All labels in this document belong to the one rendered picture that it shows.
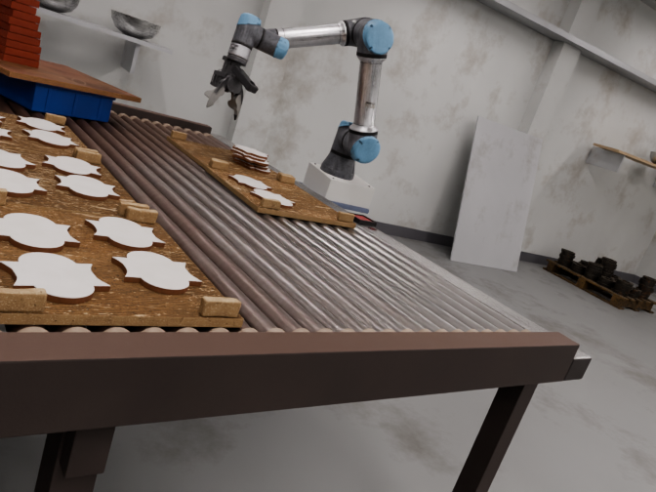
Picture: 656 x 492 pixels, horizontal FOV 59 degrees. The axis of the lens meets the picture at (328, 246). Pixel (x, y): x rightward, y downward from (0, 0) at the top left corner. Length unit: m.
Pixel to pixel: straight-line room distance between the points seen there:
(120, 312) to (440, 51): 5.73
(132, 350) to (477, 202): 6.01
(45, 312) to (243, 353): 0.25
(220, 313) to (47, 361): 0.29
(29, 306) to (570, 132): 7.46
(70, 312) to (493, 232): 6.20
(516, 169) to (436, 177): 0.94
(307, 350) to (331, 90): 5.00
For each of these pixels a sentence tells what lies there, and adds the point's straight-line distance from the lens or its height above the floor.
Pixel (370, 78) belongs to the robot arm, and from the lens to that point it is 2.28.
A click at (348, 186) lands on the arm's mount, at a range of 2.43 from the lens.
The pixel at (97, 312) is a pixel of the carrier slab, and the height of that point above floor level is 0.94.
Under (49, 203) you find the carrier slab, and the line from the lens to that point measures 1.20.
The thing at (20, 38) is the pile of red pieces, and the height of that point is 1.13.
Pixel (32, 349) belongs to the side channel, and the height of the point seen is 0.95.
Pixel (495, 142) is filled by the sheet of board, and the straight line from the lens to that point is 6.73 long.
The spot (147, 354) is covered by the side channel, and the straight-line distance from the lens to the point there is 0.71.
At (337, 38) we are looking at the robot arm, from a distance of 2.36.
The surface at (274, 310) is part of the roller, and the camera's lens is 1.00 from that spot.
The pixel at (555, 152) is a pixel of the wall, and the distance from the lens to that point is 7.83.
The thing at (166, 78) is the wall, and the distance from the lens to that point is 5.20.
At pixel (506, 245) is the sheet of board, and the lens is 6.96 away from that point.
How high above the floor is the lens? 1.30
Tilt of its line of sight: 14 degrees down
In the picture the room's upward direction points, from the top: 19 degrees clockwise
